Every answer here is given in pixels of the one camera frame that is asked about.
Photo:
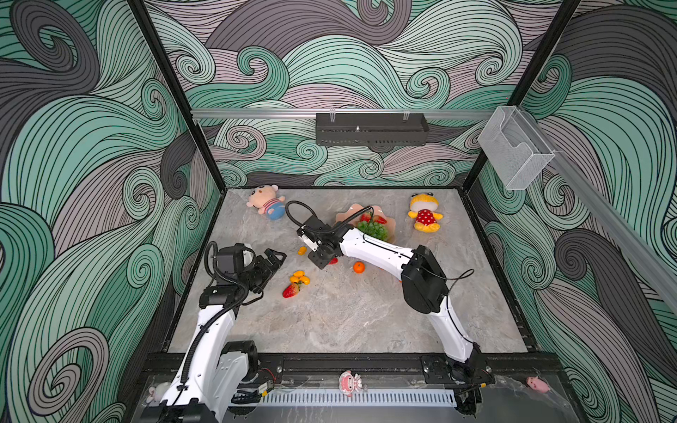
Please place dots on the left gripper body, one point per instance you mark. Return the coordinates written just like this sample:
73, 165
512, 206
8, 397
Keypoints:
254, 276

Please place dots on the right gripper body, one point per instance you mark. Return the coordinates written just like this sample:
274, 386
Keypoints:
319, 256

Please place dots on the pink scalloped fruit bowl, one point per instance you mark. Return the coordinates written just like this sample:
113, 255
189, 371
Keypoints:
370, 215

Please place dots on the orange mandarin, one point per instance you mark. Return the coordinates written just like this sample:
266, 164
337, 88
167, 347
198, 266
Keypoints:
359, 267

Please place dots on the green grape bunch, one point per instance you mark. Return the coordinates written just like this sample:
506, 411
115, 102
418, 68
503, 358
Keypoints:
374, 229

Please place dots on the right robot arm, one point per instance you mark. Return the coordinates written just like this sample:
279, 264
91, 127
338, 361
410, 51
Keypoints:
424, 286

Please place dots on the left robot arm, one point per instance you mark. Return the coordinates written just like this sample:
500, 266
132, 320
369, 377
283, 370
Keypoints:
213, 368

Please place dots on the pink pig plush toy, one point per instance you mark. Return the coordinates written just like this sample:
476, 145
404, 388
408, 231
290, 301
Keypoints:
266, 201

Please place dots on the yellow chick plush toy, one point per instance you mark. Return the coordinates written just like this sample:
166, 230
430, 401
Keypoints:
423, 210

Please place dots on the pink octopus figurine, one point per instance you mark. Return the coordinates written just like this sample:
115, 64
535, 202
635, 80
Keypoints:
350, 383

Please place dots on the white mouse toy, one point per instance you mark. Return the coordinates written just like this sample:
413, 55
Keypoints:
156, 393

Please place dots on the pink pig toy small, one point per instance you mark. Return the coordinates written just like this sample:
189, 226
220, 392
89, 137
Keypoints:
537, 384

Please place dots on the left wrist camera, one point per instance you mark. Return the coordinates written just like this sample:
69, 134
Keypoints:
247, 257

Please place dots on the black wall tray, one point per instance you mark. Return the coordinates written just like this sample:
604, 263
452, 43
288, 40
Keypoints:
378, 131

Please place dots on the aluminium rail back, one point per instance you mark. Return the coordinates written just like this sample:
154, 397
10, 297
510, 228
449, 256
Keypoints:
287, 114

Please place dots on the aluminium rail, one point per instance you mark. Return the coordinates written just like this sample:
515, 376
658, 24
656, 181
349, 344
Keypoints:
590, 177
287, 114

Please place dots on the white ventilated cable duct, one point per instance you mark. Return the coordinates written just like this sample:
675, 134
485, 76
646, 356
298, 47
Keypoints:
373, 398

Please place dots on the clear plastic wall bin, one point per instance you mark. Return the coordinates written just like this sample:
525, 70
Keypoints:
516, 147

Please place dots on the aluminium rail right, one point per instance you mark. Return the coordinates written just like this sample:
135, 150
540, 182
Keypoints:
590, 177

